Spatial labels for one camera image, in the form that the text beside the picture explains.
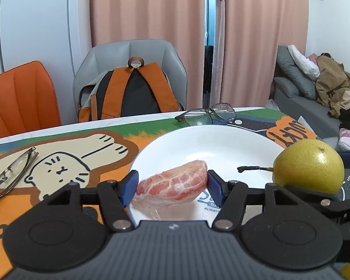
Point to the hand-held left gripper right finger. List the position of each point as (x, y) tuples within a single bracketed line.
[(214, 187)]

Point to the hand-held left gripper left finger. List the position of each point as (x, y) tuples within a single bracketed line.
[(129, 187)]

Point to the white round plate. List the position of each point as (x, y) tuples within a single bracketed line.
[(207, 145)]

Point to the peeled pomelo segment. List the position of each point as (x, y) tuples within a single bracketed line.
[(172, 180)]

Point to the pink and white bag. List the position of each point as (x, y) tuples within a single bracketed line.
[(348, 138)]

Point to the cartoon cat printed table mat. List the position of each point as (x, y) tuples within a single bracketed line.
[(61, 166)]

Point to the grey sofa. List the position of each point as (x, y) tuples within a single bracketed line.
[(297, 108)]

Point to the brown coat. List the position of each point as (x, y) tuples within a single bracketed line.
[(335, 84)]

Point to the grey sofa cushion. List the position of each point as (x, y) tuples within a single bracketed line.
[(297, 87), (288, 61)]

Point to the orange and black backpack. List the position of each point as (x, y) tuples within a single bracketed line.
[(134, 93)]

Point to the clear plastic bag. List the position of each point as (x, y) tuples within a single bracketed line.
[(272, 105)]

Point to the white pillow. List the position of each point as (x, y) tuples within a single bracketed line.
[(303, 61)]

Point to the grey chair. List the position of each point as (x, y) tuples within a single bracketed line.
[(157, 55)]

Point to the orange chair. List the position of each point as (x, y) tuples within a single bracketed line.
[(20, 99)]

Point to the pink curtain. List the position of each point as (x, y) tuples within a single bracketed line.
[(145, 8), (259, 35)]

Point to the white refrigerator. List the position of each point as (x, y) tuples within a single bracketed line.
[(38, 20)]

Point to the black frame eyeglasses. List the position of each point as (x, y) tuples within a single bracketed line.
[(197, 119)]

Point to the grey frame eyeglasses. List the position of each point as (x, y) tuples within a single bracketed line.
[(1, 180)]

